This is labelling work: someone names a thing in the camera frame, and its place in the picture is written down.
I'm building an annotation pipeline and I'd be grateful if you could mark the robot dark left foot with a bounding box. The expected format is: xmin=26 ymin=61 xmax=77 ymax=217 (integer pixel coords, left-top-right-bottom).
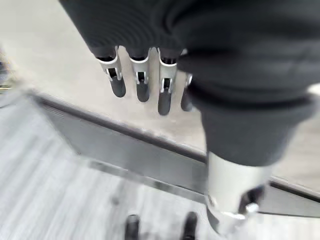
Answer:
xmin=124 ymin=214 xmax=141 ymax=240

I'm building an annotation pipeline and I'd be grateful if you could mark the robot dark foot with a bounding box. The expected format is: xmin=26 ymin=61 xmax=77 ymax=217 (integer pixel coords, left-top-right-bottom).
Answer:
xmin=124 ymin=214 xmax=141 ymax=240
xmin=182 ymin=211 xmax=199 ymax=240

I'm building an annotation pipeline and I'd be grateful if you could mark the robot dark right foot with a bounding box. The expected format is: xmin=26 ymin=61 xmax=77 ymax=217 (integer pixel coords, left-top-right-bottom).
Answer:
xmin=182 ymin=211 xmax=199 ymax=240

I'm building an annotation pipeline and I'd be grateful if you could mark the grey vanity cabinet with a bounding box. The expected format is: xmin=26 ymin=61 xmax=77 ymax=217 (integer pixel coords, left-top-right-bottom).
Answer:
xmin=29 ymin=91 xmax=320 ymax=219

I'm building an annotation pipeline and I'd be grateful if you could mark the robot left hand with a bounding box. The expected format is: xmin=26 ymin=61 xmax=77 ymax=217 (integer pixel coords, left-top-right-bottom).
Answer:
xmin=58 ymin=0 xmax=320 ymax=238

